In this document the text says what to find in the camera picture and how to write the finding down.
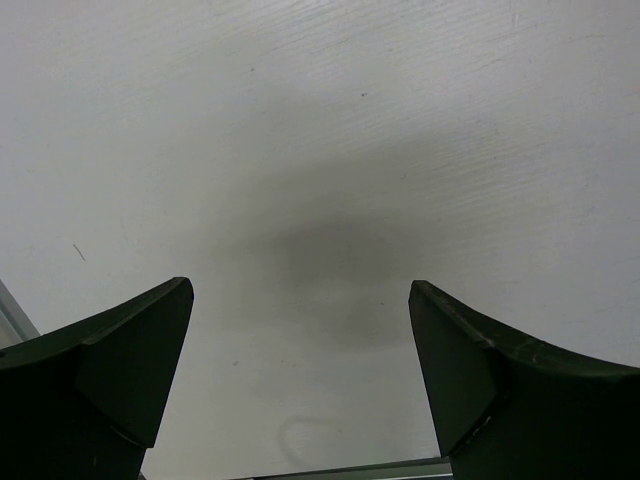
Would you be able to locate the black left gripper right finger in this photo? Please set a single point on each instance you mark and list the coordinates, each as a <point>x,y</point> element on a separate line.
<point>506,405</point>

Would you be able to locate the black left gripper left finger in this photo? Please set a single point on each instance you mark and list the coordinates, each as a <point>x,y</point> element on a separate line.
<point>86,401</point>

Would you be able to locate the aluminium left frame rail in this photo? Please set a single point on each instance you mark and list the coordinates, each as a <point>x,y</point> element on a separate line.
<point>15,326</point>

